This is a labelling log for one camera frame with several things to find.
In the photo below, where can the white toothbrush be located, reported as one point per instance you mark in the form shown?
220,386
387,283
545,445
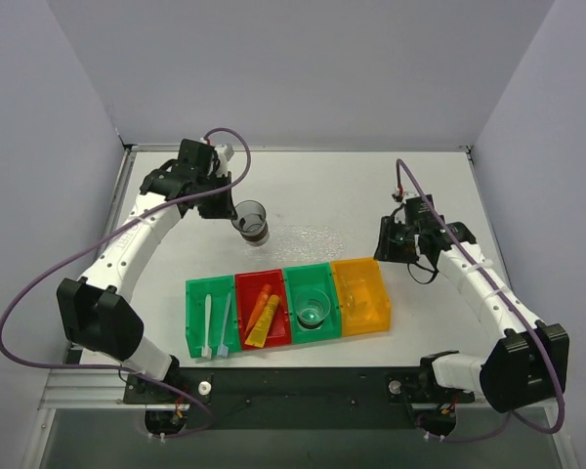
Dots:
206,350

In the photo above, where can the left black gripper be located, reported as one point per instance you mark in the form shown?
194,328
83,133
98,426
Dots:
217,196

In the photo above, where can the yellow bin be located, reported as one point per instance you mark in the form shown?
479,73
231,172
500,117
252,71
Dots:
380,308

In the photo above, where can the yellow toothpaste tube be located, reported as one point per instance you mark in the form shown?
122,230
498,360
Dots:
257,336

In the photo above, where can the left green bin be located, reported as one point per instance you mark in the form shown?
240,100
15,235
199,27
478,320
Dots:
196,290

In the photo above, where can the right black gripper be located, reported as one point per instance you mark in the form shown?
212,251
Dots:
388,239

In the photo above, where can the light blue toothbrush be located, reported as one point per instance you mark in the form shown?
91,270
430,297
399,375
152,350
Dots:
223,349

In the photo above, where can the clear plastic cup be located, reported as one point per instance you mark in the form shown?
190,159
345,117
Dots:
311,308

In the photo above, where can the right green bin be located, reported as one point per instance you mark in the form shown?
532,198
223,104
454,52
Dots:
316,276

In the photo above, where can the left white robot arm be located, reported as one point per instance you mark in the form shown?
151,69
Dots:
95,309

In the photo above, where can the clear textured oval tray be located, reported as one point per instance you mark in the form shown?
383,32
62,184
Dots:
298,244

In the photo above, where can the green bin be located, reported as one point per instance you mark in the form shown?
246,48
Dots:
316,276
196,290

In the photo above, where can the aluminium frame rail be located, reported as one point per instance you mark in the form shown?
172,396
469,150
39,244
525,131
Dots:
88,388

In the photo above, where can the red bin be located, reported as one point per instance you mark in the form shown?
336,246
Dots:
247,289

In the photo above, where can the dark smoky plastic cup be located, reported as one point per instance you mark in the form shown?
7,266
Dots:
251,222

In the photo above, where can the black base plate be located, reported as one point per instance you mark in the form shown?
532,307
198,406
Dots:
311,415

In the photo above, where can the clear textured holder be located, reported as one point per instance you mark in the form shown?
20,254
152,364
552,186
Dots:
356,299

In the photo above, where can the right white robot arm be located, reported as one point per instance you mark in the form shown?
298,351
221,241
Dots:
528,361

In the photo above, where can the orange toothpaste tube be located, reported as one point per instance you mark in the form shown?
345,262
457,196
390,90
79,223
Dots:
260,303

